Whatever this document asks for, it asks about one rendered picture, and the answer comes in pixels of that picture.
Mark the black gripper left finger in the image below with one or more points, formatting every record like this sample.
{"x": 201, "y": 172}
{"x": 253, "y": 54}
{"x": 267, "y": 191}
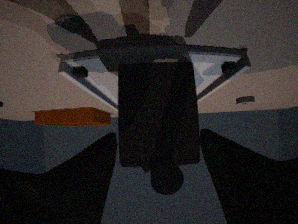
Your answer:
{"x": 71, "y": 193}

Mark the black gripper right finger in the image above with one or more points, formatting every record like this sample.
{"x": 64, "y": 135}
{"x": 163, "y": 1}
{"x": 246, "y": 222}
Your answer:
{"x": 248, "y": 184}

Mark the orange-brown open tray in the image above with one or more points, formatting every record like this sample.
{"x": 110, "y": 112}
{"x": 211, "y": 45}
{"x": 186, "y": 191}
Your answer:
{"x": 73, "y": 117}

